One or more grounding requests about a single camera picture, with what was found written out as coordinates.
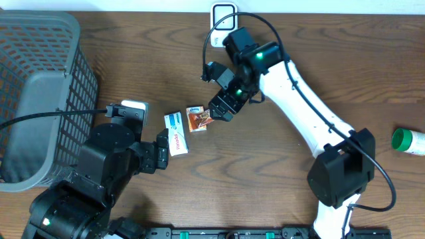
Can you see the orange tissue pack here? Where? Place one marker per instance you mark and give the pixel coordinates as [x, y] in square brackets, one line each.
[194, 110]

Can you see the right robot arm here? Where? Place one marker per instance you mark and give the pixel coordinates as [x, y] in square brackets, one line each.
[343, 163]

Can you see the grey plastic basket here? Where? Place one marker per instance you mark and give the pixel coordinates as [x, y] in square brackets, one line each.
[48, 91]

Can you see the white barcode scanner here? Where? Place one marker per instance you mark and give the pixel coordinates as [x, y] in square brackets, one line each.
[218, 11]

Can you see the green lid white bottle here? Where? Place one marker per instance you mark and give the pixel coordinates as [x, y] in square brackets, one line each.
[408, 141]

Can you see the red Top chocolate bar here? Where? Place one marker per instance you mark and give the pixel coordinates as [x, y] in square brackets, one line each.
[202, 119]

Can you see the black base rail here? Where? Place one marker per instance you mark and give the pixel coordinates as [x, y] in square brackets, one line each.
[289, 232]

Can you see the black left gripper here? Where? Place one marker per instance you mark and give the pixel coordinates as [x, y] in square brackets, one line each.
[149, 160]

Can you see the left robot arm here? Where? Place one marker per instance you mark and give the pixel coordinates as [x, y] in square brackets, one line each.
[79, 203]

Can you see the white Panadol box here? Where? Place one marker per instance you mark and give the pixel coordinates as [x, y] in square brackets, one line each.
[177, 142]

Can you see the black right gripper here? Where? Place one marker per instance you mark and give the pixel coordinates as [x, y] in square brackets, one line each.
[224, 96]

